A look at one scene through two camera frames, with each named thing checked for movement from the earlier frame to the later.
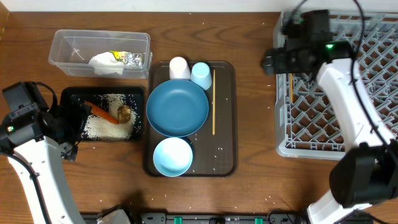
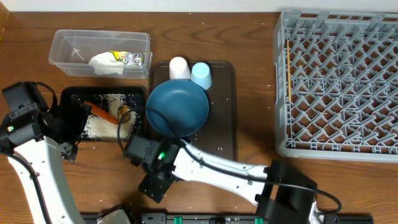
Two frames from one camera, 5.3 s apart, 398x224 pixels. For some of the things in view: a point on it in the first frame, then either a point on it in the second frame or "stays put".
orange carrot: [102, 112] stays put
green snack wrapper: [128, 58] stays put
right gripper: [267, 62] -> [156, 183]
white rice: [97, 128] stays put
